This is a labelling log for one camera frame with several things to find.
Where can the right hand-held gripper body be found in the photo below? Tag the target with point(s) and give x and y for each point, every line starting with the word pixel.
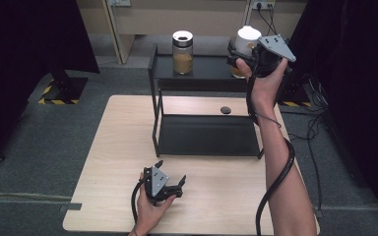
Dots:
pixel 274 47

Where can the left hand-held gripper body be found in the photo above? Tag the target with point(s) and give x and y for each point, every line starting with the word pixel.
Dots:
pixel 157 183

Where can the white-capped bottle of amber liquid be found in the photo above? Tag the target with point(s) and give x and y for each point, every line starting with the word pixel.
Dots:
pixel 246 39

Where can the glass jar with silver lid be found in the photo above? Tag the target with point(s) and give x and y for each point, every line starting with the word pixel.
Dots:
pixel 182 55

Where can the black two-tier metal rack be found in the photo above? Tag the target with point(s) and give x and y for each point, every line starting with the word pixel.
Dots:
pixel 210 134

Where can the person's left hand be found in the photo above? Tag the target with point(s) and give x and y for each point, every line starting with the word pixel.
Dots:
pixel 147 214

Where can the person's right hand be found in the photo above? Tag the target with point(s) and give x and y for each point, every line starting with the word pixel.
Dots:
pixel 265 91

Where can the black stand with striped base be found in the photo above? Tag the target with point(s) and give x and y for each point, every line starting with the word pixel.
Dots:
pixel 64 90
pixel 295 90

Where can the black table grommet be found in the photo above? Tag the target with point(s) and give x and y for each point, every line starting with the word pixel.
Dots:
pixel 225 110

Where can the grey floor tape strip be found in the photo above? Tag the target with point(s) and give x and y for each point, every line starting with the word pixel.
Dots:
pixel 70 207

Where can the black curtain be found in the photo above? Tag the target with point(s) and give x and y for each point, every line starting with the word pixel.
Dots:
pixel 357 82
pixel 19 65

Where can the white wall socket with plugs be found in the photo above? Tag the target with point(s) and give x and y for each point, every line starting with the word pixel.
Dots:
pixel 262 4

